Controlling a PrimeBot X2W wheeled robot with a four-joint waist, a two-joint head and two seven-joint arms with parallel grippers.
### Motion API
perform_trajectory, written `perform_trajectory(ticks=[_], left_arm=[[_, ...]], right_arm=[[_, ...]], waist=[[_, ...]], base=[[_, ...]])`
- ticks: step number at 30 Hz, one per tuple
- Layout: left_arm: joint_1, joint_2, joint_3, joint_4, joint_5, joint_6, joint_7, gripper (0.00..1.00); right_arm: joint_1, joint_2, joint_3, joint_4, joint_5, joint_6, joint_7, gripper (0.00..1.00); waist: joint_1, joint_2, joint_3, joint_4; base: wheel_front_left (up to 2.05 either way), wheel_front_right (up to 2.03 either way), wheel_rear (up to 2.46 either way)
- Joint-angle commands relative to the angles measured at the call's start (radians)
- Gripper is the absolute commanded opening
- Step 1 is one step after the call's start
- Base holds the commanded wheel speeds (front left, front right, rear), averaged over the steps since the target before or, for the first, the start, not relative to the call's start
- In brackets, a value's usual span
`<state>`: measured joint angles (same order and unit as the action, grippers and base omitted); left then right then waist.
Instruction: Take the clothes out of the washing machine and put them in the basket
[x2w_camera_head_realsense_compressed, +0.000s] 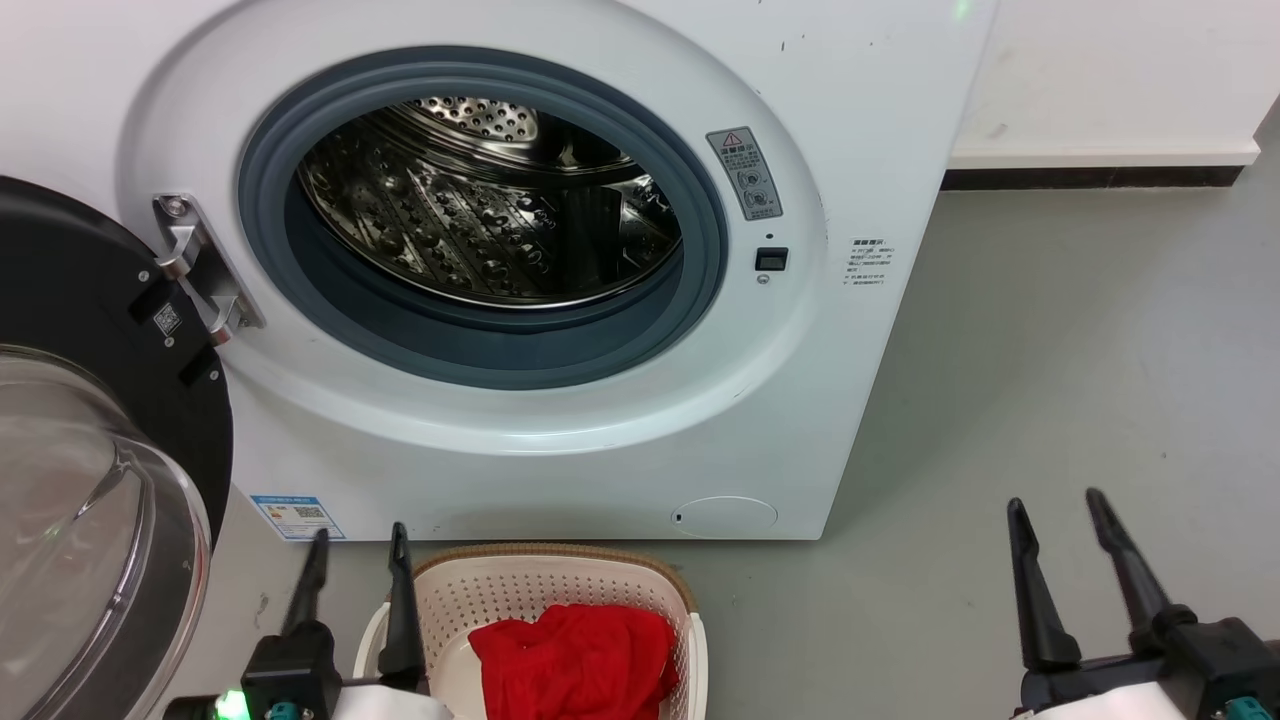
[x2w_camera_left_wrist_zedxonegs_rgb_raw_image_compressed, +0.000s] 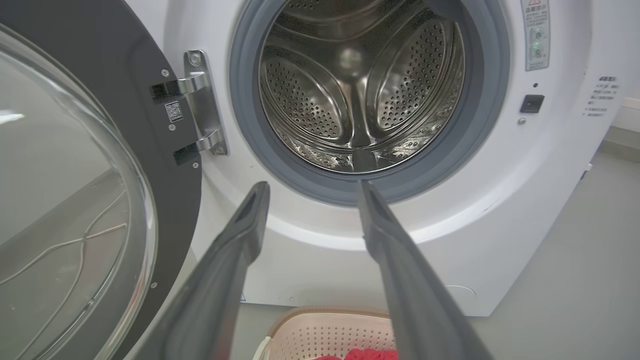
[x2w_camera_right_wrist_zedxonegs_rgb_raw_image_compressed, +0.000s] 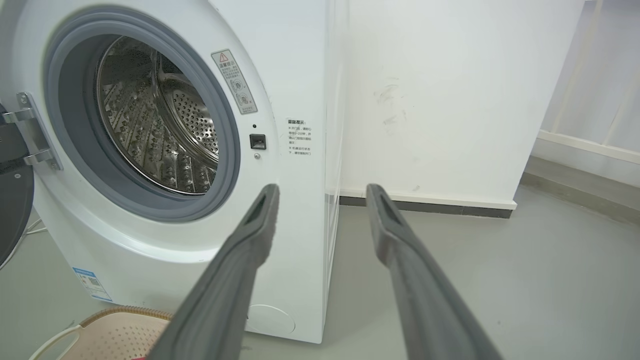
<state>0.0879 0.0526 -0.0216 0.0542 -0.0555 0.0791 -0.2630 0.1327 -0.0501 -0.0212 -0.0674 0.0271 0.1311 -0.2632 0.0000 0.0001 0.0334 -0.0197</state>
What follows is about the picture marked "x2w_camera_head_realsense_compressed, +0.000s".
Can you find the white text sticker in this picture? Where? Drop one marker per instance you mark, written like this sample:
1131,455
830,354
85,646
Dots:
870,262

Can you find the cream perforated laundry basket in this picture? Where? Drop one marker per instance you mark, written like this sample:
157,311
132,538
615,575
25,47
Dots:
500,590

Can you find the red garment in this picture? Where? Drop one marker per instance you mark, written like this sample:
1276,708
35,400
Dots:
580,660

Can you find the QR code sticker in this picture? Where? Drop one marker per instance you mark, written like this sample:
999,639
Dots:
167,319

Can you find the stainless steel washing machine drum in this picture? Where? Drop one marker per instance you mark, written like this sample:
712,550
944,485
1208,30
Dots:
460,210

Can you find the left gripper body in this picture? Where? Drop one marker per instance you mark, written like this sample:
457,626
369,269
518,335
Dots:
295,670

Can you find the round white filter cover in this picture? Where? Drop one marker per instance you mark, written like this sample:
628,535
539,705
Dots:
725,517

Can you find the black skirting strip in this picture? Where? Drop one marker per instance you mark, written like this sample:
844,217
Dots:
1090,178

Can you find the grey rubber door gasket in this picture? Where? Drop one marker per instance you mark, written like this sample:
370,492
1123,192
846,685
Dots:
480,350

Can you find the grey warning label sticker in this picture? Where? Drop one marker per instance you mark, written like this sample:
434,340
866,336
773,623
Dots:
745,175

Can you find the silver metal door hinge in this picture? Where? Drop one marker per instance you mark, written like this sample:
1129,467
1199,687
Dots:
195,265

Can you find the black washer door glass bowl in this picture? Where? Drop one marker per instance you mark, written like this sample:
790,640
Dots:
80,300

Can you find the white front-load washing machine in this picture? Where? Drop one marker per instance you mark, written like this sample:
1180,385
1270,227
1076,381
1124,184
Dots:
600,440

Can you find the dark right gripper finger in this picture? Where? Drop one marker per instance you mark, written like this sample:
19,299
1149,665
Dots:
1035,600
1130,570

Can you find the black door latch socket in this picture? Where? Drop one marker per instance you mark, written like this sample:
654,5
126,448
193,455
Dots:
772,259

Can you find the blue energy label sticker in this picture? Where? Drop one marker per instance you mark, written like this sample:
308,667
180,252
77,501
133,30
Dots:
297,517

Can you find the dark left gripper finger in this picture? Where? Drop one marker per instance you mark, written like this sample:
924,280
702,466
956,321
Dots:
308,590
403,620

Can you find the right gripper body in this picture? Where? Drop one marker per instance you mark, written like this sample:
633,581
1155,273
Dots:
1180,680

